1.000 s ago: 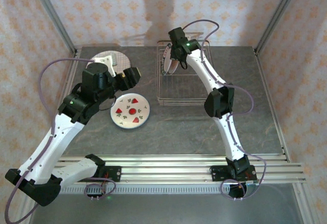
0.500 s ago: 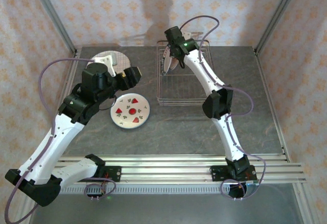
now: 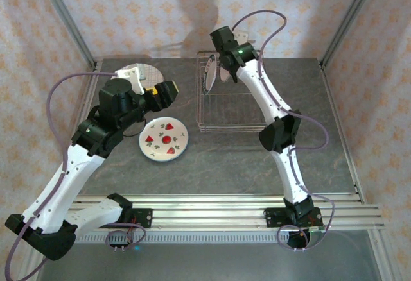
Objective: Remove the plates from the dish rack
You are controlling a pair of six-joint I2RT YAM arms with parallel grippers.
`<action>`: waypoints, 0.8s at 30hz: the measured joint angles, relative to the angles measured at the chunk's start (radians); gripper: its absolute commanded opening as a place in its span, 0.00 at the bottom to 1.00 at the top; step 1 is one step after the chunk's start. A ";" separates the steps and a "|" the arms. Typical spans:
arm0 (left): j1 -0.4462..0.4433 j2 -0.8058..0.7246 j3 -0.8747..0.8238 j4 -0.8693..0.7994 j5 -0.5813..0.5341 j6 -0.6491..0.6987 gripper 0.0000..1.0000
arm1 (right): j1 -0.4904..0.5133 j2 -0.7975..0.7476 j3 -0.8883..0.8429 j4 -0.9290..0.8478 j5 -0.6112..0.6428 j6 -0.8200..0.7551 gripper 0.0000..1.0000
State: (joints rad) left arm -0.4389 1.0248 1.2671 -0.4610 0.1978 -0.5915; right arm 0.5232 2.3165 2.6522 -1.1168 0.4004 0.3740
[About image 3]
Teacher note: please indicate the aluminium table side rail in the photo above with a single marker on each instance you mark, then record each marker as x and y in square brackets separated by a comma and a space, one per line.
[86, 101]
[332, 95]

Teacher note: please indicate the aluminium frame post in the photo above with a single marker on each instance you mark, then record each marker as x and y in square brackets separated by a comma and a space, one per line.
[348, 21]
[66, 21]

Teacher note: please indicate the plaid striped plate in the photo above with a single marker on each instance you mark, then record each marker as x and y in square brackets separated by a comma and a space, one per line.
[152, 74]

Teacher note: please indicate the dark electronics module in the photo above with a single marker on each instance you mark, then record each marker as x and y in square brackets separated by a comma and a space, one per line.
[298, 239]

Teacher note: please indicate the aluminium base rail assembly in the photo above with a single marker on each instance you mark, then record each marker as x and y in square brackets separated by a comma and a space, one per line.
[208, 210]

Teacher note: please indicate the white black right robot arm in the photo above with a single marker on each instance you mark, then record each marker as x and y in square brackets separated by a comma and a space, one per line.
[257, 85]

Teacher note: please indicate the grey metal shelf panel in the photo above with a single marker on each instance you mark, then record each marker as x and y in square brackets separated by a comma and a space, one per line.
[208, 261]

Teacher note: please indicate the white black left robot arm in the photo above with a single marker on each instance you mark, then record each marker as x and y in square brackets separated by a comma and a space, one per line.
[70, 188]

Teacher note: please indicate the white plate red strawberries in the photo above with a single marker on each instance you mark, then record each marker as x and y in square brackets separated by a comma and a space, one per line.
[160, 140]

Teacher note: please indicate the aluminium frame leg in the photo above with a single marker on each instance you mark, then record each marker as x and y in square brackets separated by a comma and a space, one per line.
[382, 261]
[32, 274]

